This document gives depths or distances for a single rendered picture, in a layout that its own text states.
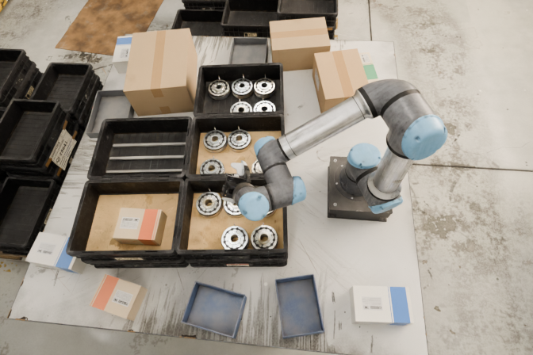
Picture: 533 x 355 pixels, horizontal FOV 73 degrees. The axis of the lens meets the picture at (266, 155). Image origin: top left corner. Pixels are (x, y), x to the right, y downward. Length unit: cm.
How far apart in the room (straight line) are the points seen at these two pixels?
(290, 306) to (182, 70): 117
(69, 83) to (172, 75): 115
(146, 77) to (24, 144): 94
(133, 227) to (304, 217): 69
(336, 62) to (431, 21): 185
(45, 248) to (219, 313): 75
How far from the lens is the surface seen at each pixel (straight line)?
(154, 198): 157
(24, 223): 253
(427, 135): 95
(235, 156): 158
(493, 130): 300
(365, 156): 136
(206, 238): 145
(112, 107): 209
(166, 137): 171
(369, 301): 144
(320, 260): 153
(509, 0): 410
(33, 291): 182
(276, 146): 105
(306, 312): 149
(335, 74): 181
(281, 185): 100
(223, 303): 151
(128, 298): 154
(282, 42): 196
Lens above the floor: 218
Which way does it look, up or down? 60 degrees down
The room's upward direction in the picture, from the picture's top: 6 degrees counter-clockwise
